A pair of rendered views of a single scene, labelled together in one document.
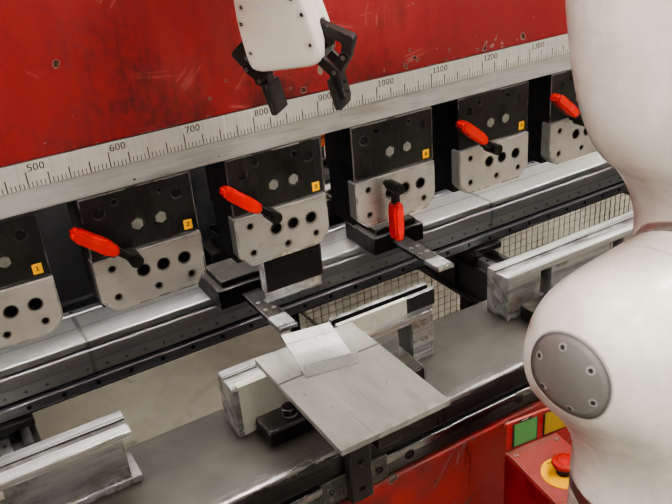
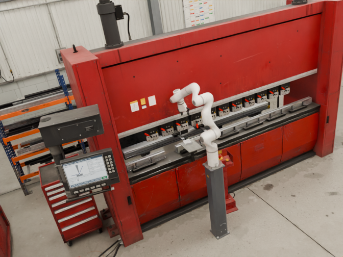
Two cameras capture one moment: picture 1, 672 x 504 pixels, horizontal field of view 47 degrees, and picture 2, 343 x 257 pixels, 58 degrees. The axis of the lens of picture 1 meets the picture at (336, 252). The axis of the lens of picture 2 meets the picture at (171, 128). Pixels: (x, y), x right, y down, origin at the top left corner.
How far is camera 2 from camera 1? 2.62 m
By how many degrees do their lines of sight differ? 7
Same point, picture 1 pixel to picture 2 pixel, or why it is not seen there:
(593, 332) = (202, 136)
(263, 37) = (180, 108)
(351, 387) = (191, 146)
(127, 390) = not seen: hidden behind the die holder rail
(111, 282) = (163, 133)
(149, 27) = (168, 106)
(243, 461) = (178, 155)
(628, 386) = (204, 139)
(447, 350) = not seen: hidden behind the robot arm
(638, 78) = (204, 120)
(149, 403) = not seen: hidden behind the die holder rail
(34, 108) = (157, 116)
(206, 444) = (173, 154)
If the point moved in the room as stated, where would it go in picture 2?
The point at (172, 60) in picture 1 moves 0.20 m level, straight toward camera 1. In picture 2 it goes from (170, 109) to (172, 117)
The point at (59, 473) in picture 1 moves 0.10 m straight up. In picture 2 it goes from (156, 156) to (155, 149)
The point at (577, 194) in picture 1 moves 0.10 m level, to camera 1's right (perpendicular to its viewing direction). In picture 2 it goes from (233, 118) to (240, 118)
